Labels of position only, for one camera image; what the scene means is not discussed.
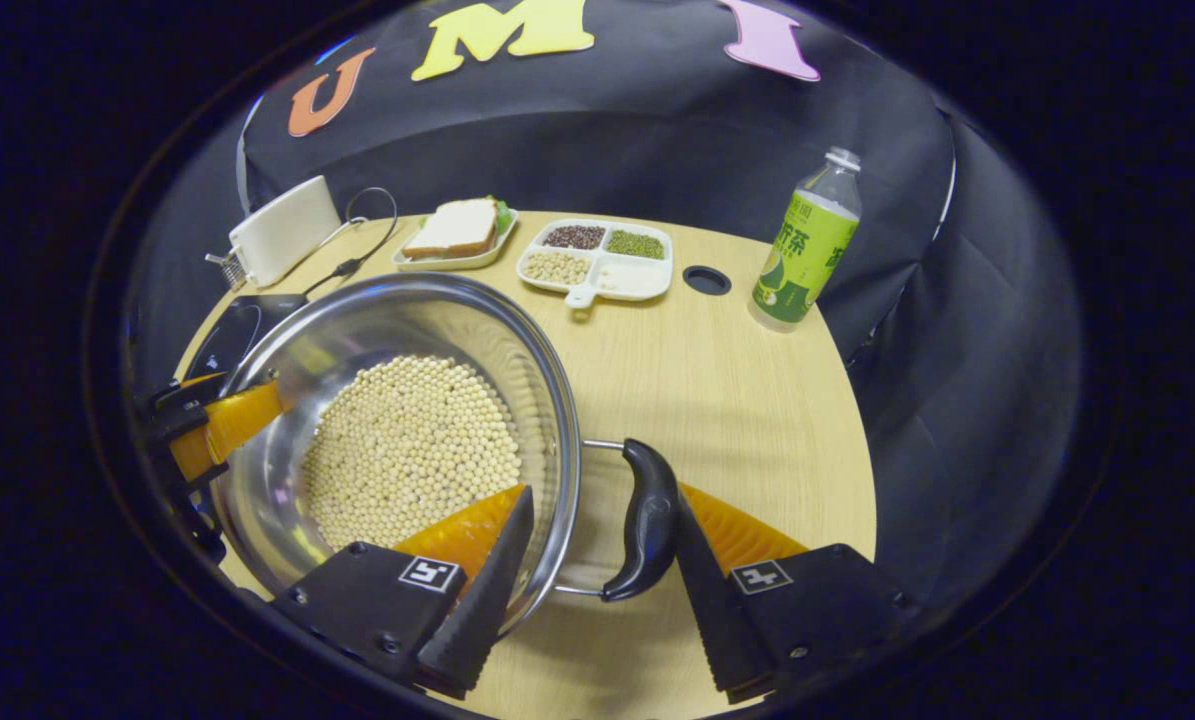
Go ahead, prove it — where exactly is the stainless steel pot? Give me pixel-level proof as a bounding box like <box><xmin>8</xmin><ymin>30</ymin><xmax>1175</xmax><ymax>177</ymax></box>
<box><xmin>207</xmin><ymin>272</ymin><xmax>680</xmax><ymax>641</ymax></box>

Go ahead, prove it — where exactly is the black power cable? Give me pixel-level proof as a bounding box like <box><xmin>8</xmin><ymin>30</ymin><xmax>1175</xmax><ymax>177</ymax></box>
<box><xmin>302</xmin><ymin>186</ymin><xmax>400</xmax><ymax>299</ymax></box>

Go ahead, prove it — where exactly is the white toaster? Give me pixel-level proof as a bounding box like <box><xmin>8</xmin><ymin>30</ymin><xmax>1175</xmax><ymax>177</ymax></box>
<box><xmin>229</xmin><ymin>175</ymin><xmax>343</xmax><ymax>289</ymax></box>

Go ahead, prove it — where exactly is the pile of green mung beans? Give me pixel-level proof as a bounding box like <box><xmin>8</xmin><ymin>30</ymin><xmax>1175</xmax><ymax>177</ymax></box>
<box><xmin>605</xmin><ymin>229</ymin><xmax>666</xmax><ymax>261</ymax></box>

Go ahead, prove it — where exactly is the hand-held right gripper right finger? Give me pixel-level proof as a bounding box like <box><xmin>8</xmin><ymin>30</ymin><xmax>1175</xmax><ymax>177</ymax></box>
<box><xmin>675</xmin><ymin>482</ymin><xmax>923</xmax><ymax>706</ymax></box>

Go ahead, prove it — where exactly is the green tea bottle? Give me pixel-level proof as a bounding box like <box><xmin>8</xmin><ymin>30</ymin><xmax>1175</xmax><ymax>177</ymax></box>
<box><xmin>749</xmin><ymin>146</ymin><xmax>864</xmax><ymax>333</ymax></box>

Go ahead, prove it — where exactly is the black induction cooktop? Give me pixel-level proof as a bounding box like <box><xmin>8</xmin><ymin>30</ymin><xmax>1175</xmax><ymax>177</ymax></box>
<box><xmin>182</xmin><ymin>292</ymin><xmax>310</xmax><ymax>386</ymax></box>

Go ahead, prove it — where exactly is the pile of soybeans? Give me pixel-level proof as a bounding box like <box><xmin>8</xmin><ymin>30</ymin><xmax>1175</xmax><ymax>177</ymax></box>
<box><xmin>300</xmin><ymin>354</ymin><xmax>523</xmax><ymax>551</ymax></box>

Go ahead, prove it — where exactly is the pale sandwich plate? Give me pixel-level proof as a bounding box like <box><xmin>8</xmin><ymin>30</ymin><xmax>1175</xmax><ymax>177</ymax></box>
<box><xmin>391</xmin><ymin>205</ymin><xmax>520</xmax><ymax>273</ymax></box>

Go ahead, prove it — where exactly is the white divided tray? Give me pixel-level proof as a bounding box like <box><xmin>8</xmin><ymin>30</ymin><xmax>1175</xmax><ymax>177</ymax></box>
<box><xmin>515</xmin><ymin>218</ymin><xmax>675</xmax><ymax>309</ymax></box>

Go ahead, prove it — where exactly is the white bread sandwich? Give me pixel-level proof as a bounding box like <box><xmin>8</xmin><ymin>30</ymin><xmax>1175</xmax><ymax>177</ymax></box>
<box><xmin>402</xmin><ymin>195</ymin><xmax>514</xmax><ymax>261</ymax></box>

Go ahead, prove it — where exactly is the pile of dark red beans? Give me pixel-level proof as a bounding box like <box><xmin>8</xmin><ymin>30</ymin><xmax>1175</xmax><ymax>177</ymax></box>
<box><xmin>542</xmin><ymin>224</ymin><xmax>608</xmax><ymax>251</ymax></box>

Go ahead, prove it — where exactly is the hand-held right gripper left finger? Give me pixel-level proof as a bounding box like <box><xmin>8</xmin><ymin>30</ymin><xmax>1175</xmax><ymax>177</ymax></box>
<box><xmin>272</xmin><ymin>485</ymin><xmax>536</xmax><ymax>701</ymax></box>

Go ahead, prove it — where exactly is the small pile of yellow beans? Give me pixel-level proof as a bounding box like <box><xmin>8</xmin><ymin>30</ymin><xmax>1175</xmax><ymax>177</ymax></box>
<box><xmin>523</xmin><ymin>251</ymin><xmax>592</xmax><ymax>286</ymax></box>

